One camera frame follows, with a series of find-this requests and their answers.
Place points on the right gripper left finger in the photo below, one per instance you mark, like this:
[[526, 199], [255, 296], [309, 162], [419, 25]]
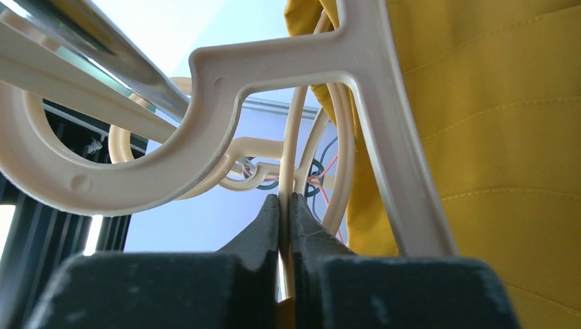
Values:
[[234, 287]]

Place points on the metal hanging rod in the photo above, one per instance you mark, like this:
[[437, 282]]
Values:
[[84, 29]]

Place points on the wooden hanger front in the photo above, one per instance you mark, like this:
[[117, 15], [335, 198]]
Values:
[[284, 151]]

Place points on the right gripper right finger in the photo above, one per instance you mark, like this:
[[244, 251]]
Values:
[[336, 288]]

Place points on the yellow garment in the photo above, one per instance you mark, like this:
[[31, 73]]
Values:
[[494, 87]]

